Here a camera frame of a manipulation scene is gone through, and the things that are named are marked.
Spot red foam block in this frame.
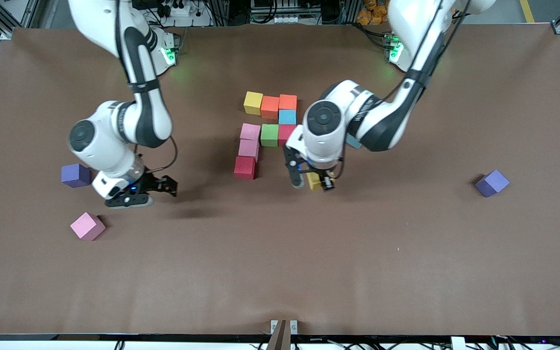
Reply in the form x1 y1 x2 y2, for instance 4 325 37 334
234 156 257 180
278 124 297 147

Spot yellow foam block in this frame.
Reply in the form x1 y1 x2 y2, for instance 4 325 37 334
244 91 264 116
307 171 330 191

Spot green foam block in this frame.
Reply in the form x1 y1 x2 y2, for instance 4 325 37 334
260 123 280 147

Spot pink foam block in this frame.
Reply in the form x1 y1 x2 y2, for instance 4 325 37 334
238 139 261 162
240 123 262 143
70 212 106 242

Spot purple foam block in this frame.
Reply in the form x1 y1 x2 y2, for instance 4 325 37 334
61 163 91 189
474 169 510 198

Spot orange snack bags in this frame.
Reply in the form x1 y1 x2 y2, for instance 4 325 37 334
357 0 392 26

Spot white power strip with plugs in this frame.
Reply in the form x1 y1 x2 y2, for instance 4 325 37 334
156 0 193 18

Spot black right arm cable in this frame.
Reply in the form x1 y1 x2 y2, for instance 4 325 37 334
144 136 179 175

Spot grey table edge bracket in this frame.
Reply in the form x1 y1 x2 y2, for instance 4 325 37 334
266 319 298 350

